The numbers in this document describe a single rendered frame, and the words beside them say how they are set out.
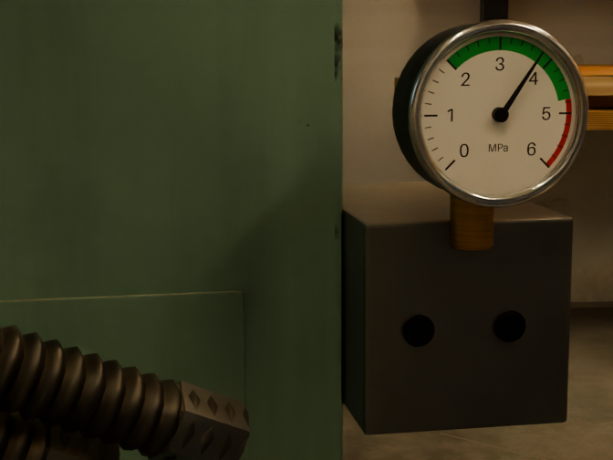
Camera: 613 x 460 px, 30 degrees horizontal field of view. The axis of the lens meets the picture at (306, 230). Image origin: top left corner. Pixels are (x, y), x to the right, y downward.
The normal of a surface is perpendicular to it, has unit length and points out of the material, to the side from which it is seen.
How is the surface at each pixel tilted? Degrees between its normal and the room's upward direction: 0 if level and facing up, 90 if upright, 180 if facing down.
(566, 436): 0
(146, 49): 90
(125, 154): 90
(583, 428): 0
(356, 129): 90
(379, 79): 90
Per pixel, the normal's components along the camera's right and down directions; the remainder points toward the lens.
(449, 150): 0.17, 0.15
